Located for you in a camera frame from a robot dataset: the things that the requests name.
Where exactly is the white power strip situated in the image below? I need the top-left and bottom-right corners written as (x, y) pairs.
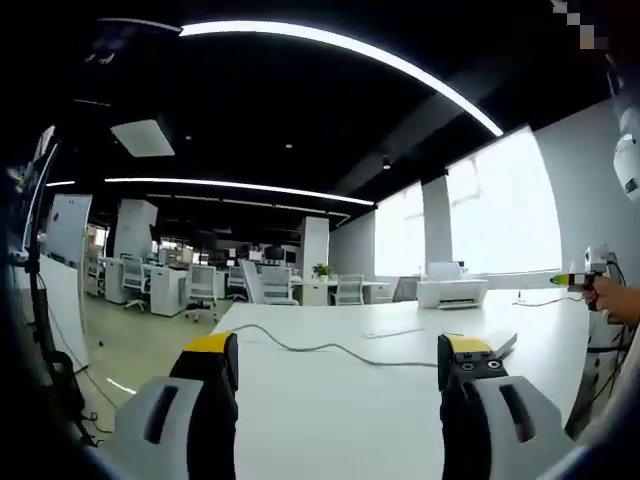
top-left (492, 332), bottom-right (519, 359)

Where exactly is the white whiteboard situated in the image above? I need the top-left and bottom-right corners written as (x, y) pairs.
top-left (46, 193), bottom-right (94, 267)

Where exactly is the black tripod stand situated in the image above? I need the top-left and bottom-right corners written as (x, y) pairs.
top-left (22, 134), bottom-right (99, 449)

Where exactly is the grey-white power strip cable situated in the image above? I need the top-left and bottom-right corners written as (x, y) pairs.
top-left (232, 323), bottom-right (441, 369)

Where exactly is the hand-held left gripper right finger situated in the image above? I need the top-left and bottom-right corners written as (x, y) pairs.
top-left (437, 332), bottom-right (596, 480)

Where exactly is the straight ceiling light strip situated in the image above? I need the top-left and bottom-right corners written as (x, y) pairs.
top-left (103, 176), bottom-right (377, 207)

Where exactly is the white chest device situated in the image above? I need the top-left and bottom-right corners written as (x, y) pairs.
top-left (612, 105), bottom-right (640, 202)

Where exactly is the square ceiling panel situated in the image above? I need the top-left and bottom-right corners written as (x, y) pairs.
top-left (109, 117), bottom-right (177, 160)

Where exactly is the large bright window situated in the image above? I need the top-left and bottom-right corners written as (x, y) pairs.
top-left (443, 123), bottom-right (565, 277)

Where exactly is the small bright window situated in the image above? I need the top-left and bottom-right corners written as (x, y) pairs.
top-left (373, 180), bottom-right (427, 277)

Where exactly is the person's right hand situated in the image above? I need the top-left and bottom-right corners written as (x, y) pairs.
top-left (589, 277), bottom-right (625, 324)

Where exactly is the thin grey cable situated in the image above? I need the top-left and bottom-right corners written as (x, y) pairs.
top-left (510, 292), bottom-right (587, 308)

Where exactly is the white mesh office chair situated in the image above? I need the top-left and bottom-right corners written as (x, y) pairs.
top-left (258, 264), bottom-right (300, 307)
top-left (185, 263), bottom-right (220, 322)
top-left (121, 253), bottom-right (152, 312)
top-left (333, 273), bottom-right (367, 307)

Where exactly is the person's beige clothing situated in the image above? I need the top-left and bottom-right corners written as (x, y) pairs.
top-left (564, 319), bottom-right (640, 454)

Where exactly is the white printer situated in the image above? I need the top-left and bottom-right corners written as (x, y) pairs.
top-left (417, 262), bottom-right (489, 309)

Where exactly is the white partition cabinet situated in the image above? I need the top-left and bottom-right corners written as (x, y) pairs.
top-left (37, 253), bottom-right (92, 374)

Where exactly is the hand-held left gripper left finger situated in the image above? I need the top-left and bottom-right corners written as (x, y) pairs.
top-left (92, 329), bottom-right (240, 480)

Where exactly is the long curved ceiling light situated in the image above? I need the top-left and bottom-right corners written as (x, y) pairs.
top-left (178, 19), bottom-right (505, 137)

